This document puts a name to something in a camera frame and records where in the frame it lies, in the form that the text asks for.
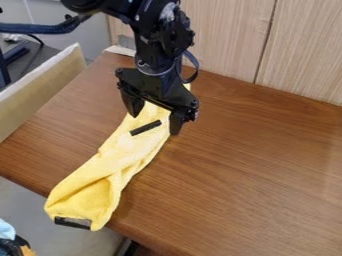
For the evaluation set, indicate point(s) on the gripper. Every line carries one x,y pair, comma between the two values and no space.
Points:
153,85

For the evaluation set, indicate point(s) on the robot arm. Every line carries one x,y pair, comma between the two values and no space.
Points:
160,30

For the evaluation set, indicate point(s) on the yellow cloth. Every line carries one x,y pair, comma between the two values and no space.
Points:
111,166

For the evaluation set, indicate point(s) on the cardboard box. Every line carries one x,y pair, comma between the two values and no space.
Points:
33,90

